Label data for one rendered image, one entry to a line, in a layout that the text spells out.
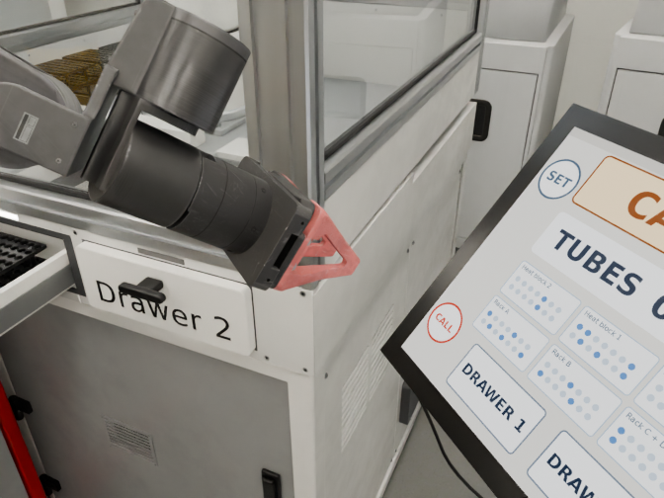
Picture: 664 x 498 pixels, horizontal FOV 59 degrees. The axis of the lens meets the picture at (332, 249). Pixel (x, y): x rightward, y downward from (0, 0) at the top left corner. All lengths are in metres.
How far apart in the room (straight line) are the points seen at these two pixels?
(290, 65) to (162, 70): 0.28
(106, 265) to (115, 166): 0.55
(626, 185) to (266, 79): 0.36
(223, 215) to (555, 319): 0.29
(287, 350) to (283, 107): 0.34
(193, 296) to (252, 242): 0.43
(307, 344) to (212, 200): 0.44
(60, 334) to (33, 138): 0.83
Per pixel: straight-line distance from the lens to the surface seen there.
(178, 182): 0.37
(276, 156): 0.67
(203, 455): 1.14
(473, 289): 0.58
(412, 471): 1.76
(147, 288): 0.84
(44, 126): 0.36
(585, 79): 3.78
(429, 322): 0.59
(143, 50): 0.38
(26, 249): 1.02
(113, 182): 0.37
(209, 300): 0.82
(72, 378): 1.24
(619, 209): 0.54
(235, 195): 0.39
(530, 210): 0.58
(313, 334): 0.78
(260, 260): 0.40
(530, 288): 0.55
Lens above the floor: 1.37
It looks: 31 degrees down
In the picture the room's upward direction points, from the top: straight up
